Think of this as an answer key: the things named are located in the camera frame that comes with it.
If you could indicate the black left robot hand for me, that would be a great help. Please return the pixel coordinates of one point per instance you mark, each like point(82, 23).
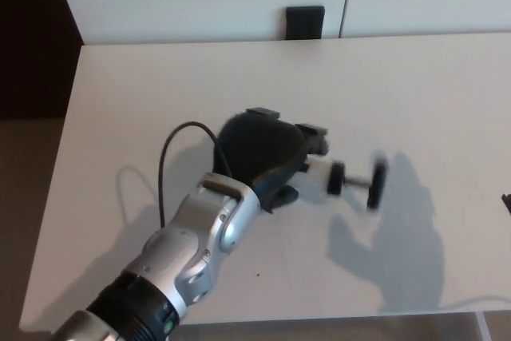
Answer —
point(259, 149)

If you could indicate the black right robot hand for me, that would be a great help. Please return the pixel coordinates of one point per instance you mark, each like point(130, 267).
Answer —
point(508, 202)

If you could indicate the white Franklin air pump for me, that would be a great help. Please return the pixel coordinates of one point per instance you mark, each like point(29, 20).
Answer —
point(335, 179)

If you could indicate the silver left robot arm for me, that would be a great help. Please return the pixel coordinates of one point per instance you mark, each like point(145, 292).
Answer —
point(187, 249)

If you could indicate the dark brown cabinet panel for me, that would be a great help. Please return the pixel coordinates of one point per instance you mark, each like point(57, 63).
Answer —
point(28, 37)

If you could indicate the white desk leg frame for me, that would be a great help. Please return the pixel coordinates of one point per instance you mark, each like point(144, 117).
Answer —
point(484, 327)

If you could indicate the black rectangular bracket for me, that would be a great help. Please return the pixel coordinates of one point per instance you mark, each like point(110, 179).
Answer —
point(305, 22)

